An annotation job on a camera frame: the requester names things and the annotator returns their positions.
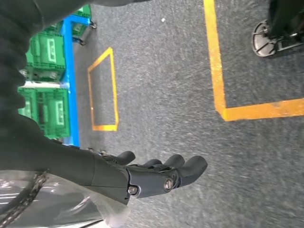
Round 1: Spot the silver robot body shell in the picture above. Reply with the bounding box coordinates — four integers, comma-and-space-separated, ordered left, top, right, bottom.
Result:
0, 170, 131, 228

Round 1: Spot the blue metal shelf rack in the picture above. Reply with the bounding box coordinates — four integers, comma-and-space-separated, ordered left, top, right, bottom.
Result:
17, 14, 98, 148

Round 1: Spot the yellow floor tape square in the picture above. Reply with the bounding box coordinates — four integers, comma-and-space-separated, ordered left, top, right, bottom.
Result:
87, 47, 119, 132

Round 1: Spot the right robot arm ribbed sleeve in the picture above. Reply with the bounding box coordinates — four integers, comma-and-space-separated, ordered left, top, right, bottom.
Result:
0, 0, 92, 118

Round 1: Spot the braided black cable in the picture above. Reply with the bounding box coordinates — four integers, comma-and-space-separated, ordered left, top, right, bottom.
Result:
0, 171, 49, 228

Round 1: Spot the green folded plastic crate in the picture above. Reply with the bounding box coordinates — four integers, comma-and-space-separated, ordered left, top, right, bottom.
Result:
25, 31, 66, 82
17, 87, 71, 140
45, 20, 63, 33

